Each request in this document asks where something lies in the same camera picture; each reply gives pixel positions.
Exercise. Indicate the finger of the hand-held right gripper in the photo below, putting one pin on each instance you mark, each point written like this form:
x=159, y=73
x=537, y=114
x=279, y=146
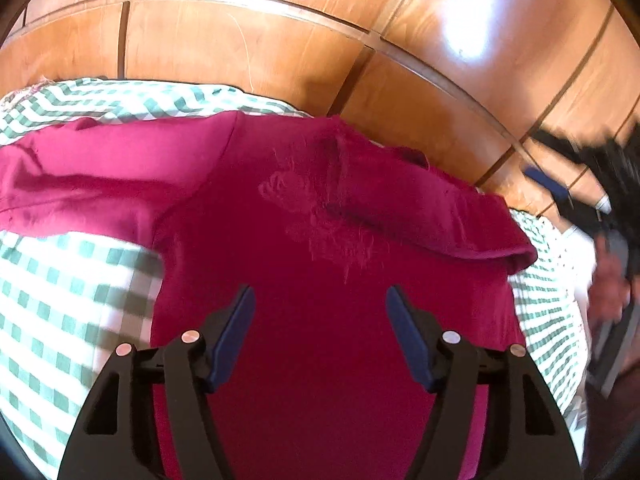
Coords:
x=547, y=184
x=557, y=144

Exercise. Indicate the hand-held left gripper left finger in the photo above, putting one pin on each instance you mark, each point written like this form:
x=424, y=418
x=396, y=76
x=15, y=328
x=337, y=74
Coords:
x=234, y=332

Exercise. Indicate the person's right hand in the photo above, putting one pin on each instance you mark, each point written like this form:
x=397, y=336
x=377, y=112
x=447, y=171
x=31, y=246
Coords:
x=607, y=275

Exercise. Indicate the green white checked blanket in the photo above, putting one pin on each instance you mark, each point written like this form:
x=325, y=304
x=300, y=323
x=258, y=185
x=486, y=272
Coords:
x=55, y=280

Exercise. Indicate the wooden panelled wardrobe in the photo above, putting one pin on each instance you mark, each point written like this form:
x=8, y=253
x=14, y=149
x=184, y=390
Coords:
x=240, y=40

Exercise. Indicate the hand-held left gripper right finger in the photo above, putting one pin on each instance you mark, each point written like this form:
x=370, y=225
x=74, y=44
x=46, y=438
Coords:
x=407, y=332

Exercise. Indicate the dark red shirt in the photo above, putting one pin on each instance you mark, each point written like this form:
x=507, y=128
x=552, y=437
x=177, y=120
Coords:
x=310, y=240

